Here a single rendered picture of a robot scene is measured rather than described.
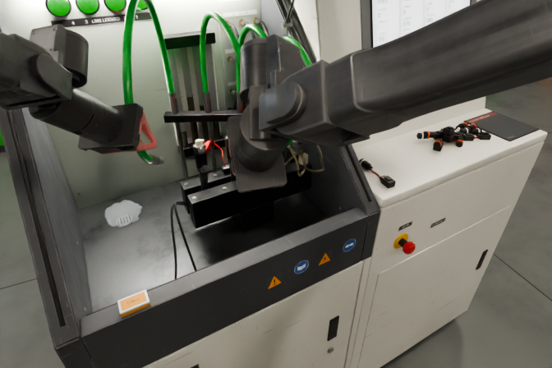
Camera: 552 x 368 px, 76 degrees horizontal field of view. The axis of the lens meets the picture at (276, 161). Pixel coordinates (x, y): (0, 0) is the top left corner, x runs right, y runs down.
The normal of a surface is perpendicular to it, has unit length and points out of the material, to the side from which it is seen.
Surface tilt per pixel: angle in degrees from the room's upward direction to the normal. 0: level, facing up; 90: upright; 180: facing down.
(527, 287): 0
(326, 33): 76
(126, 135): 45
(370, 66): 50
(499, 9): 57
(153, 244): 0
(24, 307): 0
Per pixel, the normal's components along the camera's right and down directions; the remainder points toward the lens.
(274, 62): -0.72, -0.16
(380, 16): 0.47, 0.26
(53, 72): 0.99, -0.15
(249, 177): 0.15, -0.24
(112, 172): 0.48, 0.47
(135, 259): 0.00, -0.84
